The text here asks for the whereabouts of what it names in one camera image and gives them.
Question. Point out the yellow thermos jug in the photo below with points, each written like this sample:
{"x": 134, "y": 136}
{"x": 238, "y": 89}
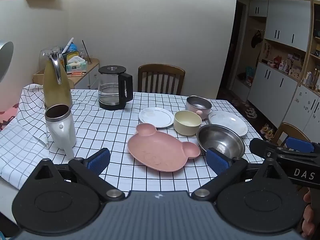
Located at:
{"x": 56, "y": 90}

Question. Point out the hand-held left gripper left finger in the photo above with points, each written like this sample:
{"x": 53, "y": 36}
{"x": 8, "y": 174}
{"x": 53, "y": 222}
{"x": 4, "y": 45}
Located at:
{"x": 100, "y": 158}

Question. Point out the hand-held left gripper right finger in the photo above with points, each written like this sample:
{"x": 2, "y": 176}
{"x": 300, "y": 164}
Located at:
{"x": 217, "y": 160}

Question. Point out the thin black stick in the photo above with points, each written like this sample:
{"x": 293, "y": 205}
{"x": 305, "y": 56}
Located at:
{"x": 87, "y": 52}

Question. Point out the pink bear-shaped plate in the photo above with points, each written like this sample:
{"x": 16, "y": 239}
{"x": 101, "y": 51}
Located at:
{"x": 160, "y": 147}

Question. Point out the plain white plate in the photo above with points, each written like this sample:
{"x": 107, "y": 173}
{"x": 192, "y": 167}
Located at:
{"x": 227, "y": 122}

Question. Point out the wooden chair with curved back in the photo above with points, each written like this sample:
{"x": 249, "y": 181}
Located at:
{"x": 282, "y": 130}

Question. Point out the large stainless steel bowl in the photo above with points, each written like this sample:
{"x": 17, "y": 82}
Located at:
{"x": 220, "y": 137}

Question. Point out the wooden side cabinet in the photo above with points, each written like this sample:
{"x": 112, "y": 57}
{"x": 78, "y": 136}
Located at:
{"x": 85, "y": 77}

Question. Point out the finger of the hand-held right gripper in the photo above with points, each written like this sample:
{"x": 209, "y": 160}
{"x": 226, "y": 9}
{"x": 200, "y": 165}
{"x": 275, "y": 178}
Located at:
{"x": 298, "y": 144}
{"x": 260, "y": 146}

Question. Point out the small white wall cabinet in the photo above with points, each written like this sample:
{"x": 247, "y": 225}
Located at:
{"x": 258, "y": 7}

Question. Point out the wooden slat-back chair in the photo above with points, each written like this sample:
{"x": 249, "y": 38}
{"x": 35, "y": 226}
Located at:
{"x": 160, "y": 80}

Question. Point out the cream bowl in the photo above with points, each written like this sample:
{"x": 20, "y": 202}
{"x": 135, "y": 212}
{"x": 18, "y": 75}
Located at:
{"x": 187, "y": 127}

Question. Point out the white cup with spout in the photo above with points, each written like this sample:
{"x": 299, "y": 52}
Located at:
{"x": 62, "y": 132}

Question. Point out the pair of pale shoes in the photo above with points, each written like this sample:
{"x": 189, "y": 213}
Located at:
{"x": 251, "y": 112}

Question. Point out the white base cabinet with stickers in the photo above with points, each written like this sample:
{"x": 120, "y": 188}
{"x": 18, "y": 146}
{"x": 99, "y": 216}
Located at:
{"x": 305, "y": 110}

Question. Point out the pink bowl with steel inside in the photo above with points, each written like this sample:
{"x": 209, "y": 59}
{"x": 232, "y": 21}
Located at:
{"x": 205, "y": 113}

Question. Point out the black hanging bag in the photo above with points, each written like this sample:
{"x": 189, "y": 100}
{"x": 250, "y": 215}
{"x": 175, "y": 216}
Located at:
{"x": 256, "y": 40}

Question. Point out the large white wall cabinet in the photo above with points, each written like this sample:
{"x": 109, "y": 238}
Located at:
{"x": 287, "y": 22}

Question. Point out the white plate with thin rim line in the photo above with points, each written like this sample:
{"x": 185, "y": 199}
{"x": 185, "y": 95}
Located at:
{"x": 155, "y": 116}

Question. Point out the white checked tablecloth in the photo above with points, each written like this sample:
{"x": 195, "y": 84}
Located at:
{"x": 105, "y": 130}

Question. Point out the green tissue box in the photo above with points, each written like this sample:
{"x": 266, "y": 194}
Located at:
{"x": 76, "y": 66}

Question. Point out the person's right hand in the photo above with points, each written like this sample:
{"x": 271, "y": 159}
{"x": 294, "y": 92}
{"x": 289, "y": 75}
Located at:
{"x": 310, "y": 217}

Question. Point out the pink cloth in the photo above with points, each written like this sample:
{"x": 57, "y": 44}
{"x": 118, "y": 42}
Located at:
{"x": 7, "y": 115}

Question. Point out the pair of patterned shoes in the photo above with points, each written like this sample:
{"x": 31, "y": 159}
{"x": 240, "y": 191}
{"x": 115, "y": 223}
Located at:
{"x": 267, "y": 131}

